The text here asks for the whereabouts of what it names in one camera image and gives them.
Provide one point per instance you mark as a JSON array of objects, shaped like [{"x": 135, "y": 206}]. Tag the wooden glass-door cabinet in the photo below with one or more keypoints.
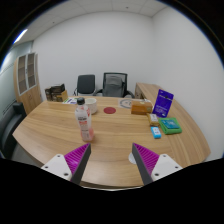
[{"x": 30, "y": 96}]

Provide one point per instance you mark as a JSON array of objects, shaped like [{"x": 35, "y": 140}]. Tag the orange-brown carton box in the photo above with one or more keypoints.
[{"x": 141, "y": 108}]

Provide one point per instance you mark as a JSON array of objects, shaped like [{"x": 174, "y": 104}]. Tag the wooden side desk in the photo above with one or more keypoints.
[{"x": 148, "y": 89}]

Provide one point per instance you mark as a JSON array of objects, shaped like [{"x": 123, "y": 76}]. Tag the clear drink bottle black cap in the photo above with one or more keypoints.
[{"x": 84, "y": 121}]

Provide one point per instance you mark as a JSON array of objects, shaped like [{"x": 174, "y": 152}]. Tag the rectangular ceiling light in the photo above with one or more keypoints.
[{"x": 20, "y": 36}]

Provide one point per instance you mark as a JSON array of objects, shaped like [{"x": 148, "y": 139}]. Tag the grey mesh office chair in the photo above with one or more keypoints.
[{"x": 114, "y": 86}]

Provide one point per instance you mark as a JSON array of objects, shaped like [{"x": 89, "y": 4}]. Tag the flat box with round print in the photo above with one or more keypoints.
[{"x": 125, "y": 103}]

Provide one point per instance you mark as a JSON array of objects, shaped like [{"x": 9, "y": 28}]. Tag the green flat box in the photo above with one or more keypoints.
[{"x": 170, "y": 126}]

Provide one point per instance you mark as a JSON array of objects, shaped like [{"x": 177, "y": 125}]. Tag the purple plastic package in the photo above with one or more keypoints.
[{"x": 163, "y": 103}]

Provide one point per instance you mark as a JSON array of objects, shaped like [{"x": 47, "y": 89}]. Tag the black sofa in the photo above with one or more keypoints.
[{"x": 9, "y": 126}]

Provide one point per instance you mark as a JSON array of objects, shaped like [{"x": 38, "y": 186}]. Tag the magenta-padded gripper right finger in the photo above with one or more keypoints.
[{"x": 164, "y": 165}]

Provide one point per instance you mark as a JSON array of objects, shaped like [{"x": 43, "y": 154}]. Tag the small blue box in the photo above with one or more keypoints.
[{"x": 155, "y": 132}]

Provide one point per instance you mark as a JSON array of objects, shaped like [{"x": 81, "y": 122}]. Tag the small yellow box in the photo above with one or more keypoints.
[{"x": 153, "y": 119}]

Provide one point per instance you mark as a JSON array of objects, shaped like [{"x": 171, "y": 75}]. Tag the black office chair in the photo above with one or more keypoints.
[{"x": 86, "y": 83}]

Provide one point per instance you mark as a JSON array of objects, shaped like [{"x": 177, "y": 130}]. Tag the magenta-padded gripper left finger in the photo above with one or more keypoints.
[{"x": 59, "y": 165}]

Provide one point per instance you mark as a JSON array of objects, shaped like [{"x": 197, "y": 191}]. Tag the white green purple leaflet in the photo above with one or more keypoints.
[{"x": 70, "y": 100}]

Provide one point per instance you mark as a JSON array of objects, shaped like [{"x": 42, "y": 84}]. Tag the dark printed box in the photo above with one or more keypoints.
[{"x": 53, "y": 90}]

